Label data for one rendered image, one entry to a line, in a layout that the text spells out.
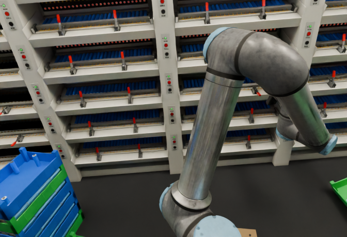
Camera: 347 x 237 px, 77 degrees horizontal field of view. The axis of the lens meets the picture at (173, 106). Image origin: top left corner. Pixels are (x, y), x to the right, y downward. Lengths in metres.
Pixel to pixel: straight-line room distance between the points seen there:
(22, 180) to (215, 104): 0.90
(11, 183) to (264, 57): 1.10
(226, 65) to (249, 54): 0.08
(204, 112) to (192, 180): 0.24
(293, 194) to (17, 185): 1.40
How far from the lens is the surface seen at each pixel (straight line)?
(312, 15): 1.30
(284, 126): 1.09
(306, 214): 1.46
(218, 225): 0.80
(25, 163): 1.30
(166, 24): 1.11
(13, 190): 1.18
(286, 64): 0.57
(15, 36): 1.32
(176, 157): 1.44
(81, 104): 1.33
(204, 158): 0.71
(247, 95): 1.29
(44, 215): 1.19
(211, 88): 0.64
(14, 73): 1.45
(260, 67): 0.56
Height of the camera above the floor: 1.08
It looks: 28 degrees down
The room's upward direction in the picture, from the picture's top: 5 degrees counter-clockwise
